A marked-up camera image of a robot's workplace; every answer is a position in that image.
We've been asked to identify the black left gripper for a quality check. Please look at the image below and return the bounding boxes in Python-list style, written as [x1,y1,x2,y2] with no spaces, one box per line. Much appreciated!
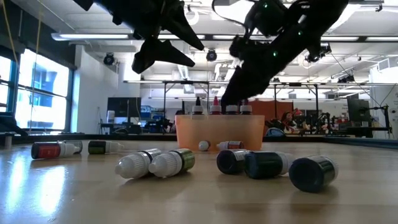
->
[73,0,205,75]

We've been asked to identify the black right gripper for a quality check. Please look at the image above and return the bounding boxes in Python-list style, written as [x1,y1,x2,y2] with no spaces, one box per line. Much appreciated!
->
[220,34,312,106]

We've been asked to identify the large red food coloring bottle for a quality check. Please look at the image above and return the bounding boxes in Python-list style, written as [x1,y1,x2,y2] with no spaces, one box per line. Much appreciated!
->
[210,95,223,116]

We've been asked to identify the small orange-brown dropper bottle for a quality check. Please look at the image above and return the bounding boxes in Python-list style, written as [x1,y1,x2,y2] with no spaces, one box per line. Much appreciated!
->
[216,141,245,151]

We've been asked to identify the small lime green dropper bottle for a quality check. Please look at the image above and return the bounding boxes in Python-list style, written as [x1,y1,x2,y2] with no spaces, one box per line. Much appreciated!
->
[148,148,196,178]

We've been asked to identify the small dark green dropper bottle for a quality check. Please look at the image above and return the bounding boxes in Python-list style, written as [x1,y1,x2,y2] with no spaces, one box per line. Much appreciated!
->
[88,140,125,156]

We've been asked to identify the small black dropper bottle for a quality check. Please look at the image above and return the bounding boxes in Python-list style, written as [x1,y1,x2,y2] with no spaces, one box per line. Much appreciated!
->
[114,148,163,180]

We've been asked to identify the large purple food coloring bottle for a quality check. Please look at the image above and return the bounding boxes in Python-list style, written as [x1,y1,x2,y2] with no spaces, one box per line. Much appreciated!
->
[239,99,253,116]

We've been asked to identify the orange partition panel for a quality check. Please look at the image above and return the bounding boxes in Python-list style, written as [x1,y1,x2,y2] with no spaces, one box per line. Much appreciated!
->
[248,100,295,128]

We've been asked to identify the black overhead light bar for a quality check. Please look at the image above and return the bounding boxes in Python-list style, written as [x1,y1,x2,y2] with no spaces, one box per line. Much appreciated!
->
[51,32,398,43]

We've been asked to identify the translucent orange plastic bin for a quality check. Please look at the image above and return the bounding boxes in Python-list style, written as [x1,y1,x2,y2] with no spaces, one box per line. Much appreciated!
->
[175,114,266,152]

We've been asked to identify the blue rounded object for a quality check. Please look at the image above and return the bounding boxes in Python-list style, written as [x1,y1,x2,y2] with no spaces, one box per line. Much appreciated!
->
[266,127,285,138]

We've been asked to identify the background red-black robot arms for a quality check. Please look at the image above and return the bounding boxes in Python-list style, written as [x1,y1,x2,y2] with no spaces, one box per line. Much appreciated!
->
[273,107,335,137]

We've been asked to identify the black monitor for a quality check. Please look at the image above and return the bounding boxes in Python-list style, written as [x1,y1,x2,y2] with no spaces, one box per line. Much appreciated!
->
[107,96,142,118]
[347,98,371,123]

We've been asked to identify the large window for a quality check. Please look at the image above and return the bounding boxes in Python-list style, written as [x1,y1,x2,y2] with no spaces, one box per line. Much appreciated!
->
[0,48,74,133]

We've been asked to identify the black background desk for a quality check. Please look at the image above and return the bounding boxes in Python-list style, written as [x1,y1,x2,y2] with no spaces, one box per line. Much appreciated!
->
[332,126,393,139]

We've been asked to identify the white cable coil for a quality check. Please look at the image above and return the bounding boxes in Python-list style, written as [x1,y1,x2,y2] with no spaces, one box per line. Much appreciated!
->
[186,8,200,26]

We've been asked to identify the black background rig frame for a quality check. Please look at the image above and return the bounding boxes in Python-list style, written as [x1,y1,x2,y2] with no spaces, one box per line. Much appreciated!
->
[123,79,398,134]

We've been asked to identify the black ceiling camera cluster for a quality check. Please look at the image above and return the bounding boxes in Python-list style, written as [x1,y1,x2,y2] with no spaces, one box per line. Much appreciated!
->
[306,43,332,63]

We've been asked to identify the black aluminium table frame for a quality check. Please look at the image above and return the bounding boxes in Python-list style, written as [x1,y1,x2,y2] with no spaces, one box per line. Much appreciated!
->
[0,111,398,150]

